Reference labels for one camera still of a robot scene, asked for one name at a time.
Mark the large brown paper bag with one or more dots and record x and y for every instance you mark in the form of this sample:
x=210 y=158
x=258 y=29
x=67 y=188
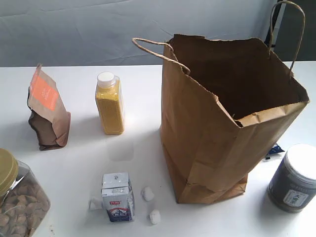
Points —
x=224 y=104

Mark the bottle of yellow grains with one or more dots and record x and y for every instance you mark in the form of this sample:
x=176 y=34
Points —
x=108 y=97

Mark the white pebble upper right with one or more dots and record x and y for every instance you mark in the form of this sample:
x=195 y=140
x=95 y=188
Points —
x=147 y=194

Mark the white pebble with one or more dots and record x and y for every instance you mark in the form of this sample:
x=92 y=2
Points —
x=147 y=194
x=155 y=217

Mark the small blue white carton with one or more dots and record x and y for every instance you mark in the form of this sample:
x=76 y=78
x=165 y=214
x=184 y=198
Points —
x=118 y=197

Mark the white pebble lower right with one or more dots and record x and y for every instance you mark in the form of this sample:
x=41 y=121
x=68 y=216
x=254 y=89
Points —
x=155 y=217

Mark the brown pouch with orange label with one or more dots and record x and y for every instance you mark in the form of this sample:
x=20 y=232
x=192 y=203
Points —
x=49 y=118

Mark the small blue packet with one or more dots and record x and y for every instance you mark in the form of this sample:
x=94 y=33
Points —
x=275 y=152

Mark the dark jar with white lid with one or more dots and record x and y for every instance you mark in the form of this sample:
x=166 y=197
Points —
x=293 y=185

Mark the white backdrop cloth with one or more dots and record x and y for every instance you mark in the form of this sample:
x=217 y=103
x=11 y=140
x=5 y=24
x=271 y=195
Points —
x=99 y=32

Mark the clear jar with gold lid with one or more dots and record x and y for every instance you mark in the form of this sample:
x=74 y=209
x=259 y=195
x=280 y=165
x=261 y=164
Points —
x=23 y=202

